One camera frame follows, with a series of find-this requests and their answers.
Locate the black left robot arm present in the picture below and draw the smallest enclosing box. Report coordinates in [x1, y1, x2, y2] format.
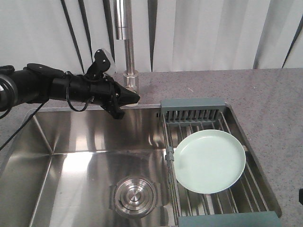
[0, 63, 140, 119]

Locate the pale green round plate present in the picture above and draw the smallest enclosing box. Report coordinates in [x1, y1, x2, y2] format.
[174, 130, 246, 194]

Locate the stainless steel sink basin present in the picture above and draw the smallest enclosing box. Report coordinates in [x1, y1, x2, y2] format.
[0, 105, 178, 227]

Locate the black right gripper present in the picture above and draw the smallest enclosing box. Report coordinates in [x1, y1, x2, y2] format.
[298, 188, 303, 204]

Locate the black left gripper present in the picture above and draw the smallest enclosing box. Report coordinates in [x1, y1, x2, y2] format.
[52, 75, 140, 119]

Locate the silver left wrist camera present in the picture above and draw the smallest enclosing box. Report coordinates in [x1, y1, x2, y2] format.
[85, 48, 117, 80]

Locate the teal steel drying rack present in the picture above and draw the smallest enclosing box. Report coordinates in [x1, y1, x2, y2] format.
[160, 98, 282, 227]

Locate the chrome kitchen faucet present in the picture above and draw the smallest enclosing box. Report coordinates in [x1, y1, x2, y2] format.
[113, 0, 139, 94]

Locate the white pleated curtain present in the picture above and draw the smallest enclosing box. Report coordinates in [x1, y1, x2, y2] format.
[0, 0, 303, 73]

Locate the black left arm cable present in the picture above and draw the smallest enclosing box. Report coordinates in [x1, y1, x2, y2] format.
[0, 66, 95, 151]

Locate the round steel sink drain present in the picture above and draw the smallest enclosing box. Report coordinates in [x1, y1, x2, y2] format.
[109, 175, 161, 219]

